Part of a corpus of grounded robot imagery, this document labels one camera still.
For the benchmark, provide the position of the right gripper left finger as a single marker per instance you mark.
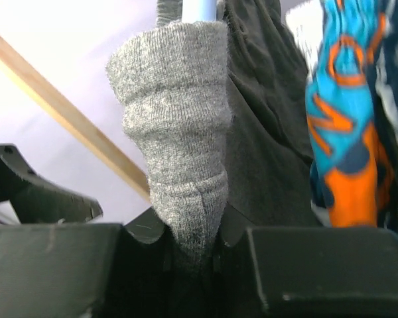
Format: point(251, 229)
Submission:
point(84, 270)

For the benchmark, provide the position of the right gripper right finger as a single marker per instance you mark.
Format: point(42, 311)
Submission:
point(305, 271)

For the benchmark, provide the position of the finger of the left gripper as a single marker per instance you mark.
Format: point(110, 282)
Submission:
point(37, 200)

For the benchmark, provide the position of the grey shorts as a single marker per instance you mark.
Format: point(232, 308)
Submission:
point(217, 109)

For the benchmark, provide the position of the light blue hanger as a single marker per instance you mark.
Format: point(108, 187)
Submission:
point(198, 10)

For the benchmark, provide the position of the orange teal cartoon shorts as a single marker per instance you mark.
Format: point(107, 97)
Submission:
point(351, 48)

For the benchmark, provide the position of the wooden clothes rack frame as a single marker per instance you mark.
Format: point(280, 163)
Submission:
point(39, 89)

